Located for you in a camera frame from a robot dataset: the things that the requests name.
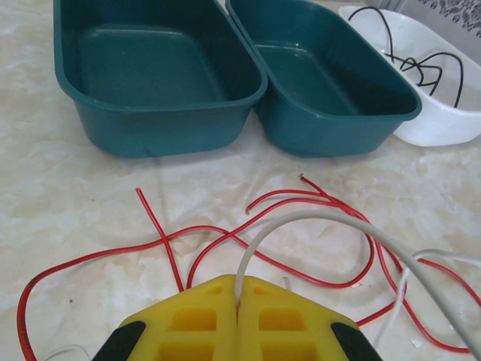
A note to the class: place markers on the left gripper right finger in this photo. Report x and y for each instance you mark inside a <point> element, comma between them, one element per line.
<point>300,327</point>

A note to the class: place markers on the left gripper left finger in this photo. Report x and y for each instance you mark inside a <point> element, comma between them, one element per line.
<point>195,323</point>

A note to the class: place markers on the teal plastic bin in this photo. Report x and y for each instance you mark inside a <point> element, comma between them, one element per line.
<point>323,86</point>
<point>150,75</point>

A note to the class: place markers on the white plastic bin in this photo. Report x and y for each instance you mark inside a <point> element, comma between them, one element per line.
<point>439,120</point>

